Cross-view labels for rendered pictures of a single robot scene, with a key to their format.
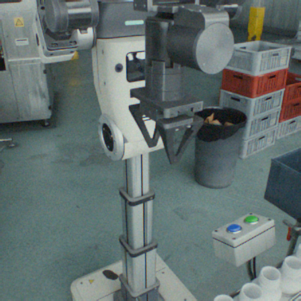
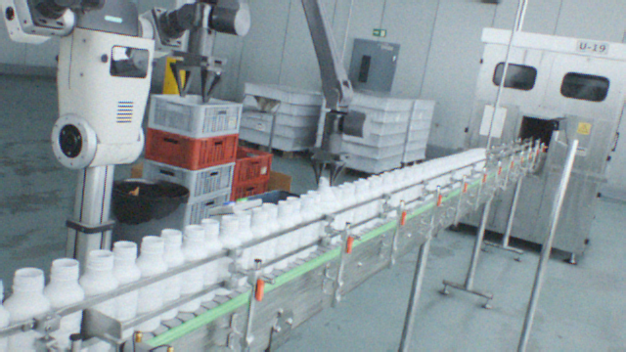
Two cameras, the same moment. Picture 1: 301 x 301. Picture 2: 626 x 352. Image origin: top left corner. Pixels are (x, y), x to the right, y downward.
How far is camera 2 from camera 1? 92 cm
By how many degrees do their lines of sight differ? 35
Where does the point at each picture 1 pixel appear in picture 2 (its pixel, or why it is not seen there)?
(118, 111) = (95, 107)
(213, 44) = (242, 19)
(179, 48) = (222, 19)
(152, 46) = (200, 19)
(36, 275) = not seen: outside the picture
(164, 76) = (205, 38)
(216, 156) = not seen: hidden behind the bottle
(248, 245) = not seen: hidden behind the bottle
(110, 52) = (96, 41)
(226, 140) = (161, 220)
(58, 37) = (50, 15)
